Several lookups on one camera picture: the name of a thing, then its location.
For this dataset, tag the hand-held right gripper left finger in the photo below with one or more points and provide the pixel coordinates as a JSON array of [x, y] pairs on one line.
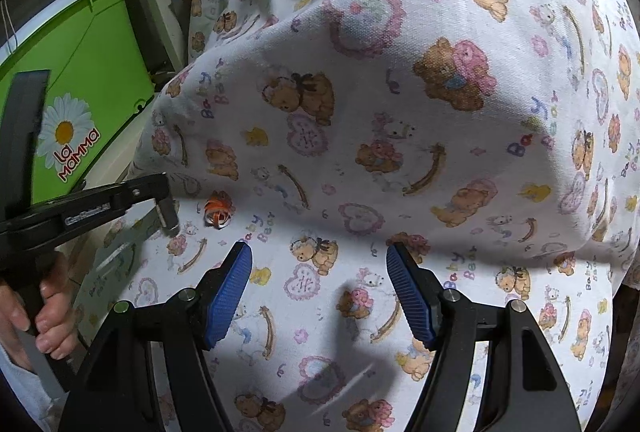
[[227, 292]]

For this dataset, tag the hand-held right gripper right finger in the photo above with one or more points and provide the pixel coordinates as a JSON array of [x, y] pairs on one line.
[[410, 297]]

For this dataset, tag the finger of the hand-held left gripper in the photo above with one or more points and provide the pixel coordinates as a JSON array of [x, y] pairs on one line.
[[142, 192]]

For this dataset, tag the black lighter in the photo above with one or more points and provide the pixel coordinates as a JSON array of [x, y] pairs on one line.
[[169, 219]]

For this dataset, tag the person's left forearm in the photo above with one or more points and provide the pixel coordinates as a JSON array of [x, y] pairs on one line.
[[17, 382]]

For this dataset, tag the person's left hand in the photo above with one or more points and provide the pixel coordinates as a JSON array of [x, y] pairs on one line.
[[52, 312]]

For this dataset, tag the green daisy storage box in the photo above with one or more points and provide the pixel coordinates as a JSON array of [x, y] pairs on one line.
[[85, 112]]

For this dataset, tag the bear printed blanket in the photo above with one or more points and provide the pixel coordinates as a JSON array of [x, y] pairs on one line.
[[400, 87]]

